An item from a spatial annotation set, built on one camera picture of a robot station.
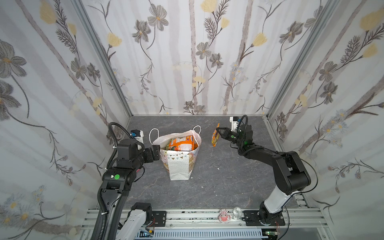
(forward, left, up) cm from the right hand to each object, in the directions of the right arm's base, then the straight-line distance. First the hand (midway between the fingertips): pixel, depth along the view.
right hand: (214, 125), depth 86 cm
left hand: (-18, +33, +6) cm, 38 cm away
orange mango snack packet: (-3, -2, -8) cm, 9 cm away
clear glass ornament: (-42, -13, -19) cm, 48 cm away
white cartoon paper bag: (-20, +19, +4) cm, 28 cm away
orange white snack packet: (-14, +17, 0) cm, 22 cm away
